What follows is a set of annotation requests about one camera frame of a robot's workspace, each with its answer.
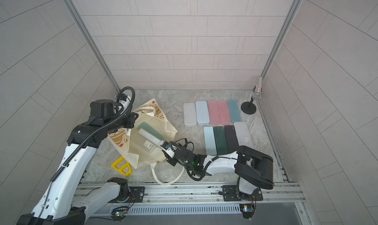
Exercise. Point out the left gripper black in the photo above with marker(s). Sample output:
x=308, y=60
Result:
x=131, y=119

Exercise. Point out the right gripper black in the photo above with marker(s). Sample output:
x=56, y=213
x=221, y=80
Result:
x=171, y=159

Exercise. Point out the floral canvas tote bag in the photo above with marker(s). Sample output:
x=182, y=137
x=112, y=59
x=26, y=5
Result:
x=151, y=113

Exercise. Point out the frosted clear pen case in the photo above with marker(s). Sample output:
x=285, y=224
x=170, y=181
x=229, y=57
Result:
x=145, y=149

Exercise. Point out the pale mint case lid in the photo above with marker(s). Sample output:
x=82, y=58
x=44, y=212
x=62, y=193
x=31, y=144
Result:
x=210, y=143

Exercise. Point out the white glossy tin pencil case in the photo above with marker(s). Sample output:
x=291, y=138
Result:
x=190, y=118

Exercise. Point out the dark green pencil case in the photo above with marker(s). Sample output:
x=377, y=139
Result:
x=220, y=140

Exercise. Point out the pale mint pencil case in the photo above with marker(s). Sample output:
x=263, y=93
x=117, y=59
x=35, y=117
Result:
x=202, y=113

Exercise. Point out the dark grey pencil case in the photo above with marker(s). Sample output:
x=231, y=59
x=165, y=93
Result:
x=231, y=138

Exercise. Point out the pink translucent pencil case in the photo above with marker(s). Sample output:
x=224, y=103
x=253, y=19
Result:
x=224, y=113

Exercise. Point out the teal translucent pencil case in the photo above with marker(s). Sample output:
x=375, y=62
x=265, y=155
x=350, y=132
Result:
x=234, y=111

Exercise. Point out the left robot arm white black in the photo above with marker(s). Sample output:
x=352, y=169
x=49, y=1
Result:
x=56, y=206

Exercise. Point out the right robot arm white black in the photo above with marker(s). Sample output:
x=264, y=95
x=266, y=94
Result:
x=254, y=168

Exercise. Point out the teal translucent case half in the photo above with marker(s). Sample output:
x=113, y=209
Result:
x=151, y=130

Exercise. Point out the glitter microphone on stand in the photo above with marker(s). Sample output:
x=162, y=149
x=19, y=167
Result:
x=249, y=107

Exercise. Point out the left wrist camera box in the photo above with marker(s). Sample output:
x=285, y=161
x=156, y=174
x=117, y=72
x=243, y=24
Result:
x=102, y=108

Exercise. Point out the left circuit board with wires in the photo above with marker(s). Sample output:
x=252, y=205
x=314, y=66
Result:
x=119, y=213

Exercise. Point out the circuit board with wires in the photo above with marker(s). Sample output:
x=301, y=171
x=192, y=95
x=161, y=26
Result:
x=119, y=213
x=247, y=210

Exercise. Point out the right circuit board with wires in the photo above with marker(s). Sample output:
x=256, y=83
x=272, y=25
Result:
x=247, y=210

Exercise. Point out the aluminium mounting rail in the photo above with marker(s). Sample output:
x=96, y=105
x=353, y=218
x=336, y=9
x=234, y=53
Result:
x=187, y=193

